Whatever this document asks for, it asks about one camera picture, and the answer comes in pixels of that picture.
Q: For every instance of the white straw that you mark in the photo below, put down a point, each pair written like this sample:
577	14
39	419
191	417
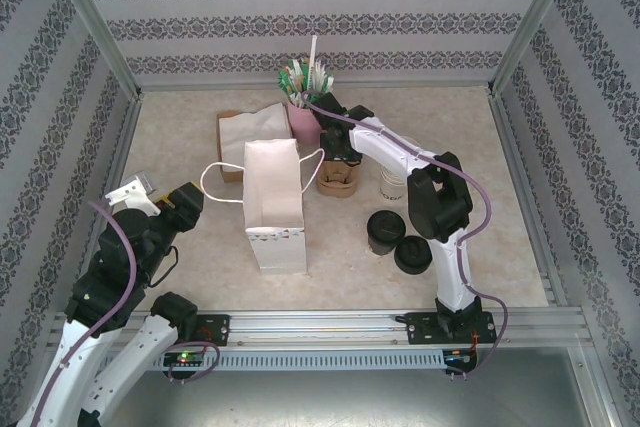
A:
312	62

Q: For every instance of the small green circuit board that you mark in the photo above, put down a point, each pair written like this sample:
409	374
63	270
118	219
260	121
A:
185	358
457	356

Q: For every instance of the white paper stick packet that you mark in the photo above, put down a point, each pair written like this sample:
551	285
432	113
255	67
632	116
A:
295	69

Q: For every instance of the aluminium side rail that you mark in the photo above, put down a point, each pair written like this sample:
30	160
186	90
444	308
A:
125	139
527	197

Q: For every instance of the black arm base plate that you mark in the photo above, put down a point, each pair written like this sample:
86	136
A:
215	329
422	327

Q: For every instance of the aluminium frame post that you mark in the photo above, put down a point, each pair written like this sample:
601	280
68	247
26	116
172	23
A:
93	17
534	17

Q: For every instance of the grey metal sheet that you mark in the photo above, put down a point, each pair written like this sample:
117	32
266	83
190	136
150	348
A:
320	402

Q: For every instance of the stack of paper cups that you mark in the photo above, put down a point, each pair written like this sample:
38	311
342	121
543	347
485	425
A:
392	184

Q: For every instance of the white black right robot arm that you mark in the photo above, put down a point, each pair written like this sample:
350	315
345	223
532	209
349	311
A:
380	144

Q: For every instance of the white patterned paper gift bag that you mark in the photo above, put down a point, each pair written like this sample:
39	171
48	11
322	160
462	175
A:
272	182

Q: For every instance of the brown pulp cup carrier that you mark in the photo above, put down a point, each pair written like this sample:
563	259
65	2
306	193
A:
337	187

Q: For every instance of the white napkin stack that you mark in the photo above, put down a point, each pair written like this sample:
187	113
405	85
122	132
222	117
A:
250	127

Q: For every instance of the pink stirrer cup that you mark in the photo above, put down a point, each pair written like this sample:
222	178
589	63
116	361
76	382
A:
300	122

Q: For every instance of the black lid stack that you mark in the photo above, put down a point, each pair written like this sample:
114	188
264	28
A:
412	257

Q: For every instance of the black plastic cup lid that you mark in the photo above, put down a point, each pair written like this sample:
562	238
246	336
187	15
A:
385	226

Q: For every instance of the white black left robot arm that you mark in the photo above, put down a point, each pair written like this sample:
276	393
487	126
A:
135	362

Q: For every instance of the aluminium mounting rail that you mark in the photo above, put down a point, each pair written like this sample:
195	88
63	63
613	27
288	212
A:
320	329

